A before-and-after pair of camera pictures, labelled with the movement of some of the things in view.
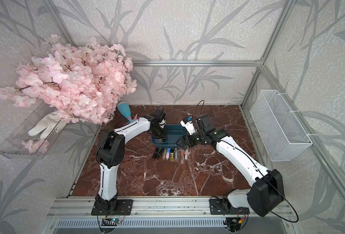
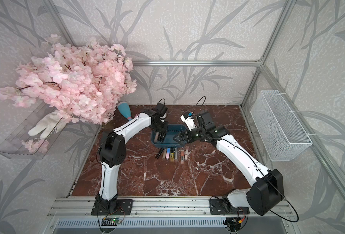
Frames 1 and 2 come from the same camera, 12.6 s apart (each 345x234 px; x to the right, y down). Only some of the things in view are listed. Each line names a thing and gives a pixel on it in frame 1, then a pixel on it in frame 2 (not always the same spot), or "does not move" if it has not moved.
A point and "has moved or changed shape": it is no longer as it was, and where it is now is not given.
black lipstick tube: x=155 y=153 has moved or changed shape
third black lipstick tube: x=160 y=153 does not move
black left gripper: x=164 y=135 does not move
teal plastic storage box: x=174 y=132 does not move
